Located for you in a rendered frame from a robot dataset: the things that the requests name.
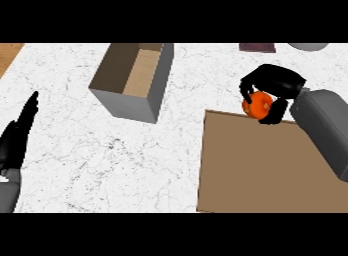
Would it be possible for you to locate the dark maroon flat object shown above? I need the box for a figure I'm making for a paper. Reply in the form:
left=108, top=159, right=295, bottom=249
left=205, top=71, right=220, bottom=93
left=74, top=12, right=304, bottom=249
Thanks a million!
left=237, top=43, right=277, bottom=54

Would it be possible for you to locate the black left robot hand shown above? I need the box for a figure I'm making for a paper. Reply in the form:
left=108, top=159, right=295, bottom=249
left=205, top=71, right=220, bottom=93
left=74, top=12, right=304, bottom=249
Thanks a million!
left=0, top=90, right=41, bottom=177

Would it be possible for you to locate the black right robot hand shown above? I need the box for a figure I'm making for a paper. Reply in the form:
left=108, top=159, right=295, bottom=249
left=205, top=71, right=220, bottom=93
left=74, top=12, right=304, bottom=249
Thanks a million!
left=237, top=63, right=308, bottom=126

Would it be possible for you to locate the grey round object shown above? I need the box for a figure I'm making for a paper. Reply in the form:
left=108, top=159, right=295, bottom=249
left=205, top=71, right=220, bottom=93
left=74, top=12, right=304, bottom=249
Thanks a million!
left=286, top=43, right=329, bottom=53

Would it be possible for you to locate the orange squash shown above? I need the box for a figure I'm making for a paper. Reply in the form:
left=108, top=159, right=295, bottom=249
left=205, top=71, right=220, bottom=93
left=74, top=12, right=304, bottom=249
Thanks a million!
left=240, top=91, right=276, bottom=121

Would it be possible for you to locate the brown flat tray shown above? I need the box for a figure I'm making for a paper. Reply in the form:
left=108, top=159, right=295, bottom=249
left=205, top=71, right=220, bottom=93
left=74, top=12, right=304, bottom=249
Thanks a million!
left=196, top=109, right=348, bottom=214

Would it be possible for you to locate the grey cardboard box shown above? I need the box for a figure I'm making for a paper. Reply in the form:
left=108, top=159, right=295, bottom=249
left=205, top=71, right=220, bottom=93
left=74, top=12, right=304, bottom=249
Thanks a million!
left=87, top=43, right=175, bottom=125

